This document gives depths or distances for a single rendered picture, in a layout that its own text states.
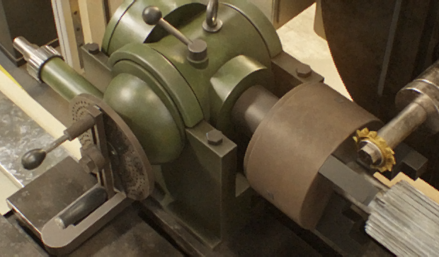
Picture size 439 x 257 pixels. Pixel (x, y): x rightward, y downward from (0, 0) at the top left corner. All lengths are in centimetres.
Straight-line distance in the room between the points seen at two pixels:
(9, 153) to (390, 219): 99
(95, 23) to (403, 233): 164
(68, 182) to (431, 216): 64
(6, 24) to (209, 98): 139
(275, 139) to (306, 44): 202
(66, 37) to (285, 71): 127
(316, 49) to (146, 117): 197
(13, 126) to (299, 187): 95
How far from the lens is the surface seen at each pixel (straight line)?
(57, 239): 138
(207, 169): 125
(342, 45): 142
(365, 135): 112
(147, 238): 139
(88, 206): 132
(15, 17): 256
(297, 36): 319
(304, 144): 114
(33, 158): 116
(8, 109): 198
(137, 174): 124
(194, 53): 123
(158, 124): 123
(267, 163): 117
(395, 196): 115
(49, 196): 146
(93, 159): 125
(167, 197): 142
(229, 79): 124
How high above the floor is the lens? 215
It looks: 49 degrees down
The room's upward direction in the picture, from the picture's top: straight up
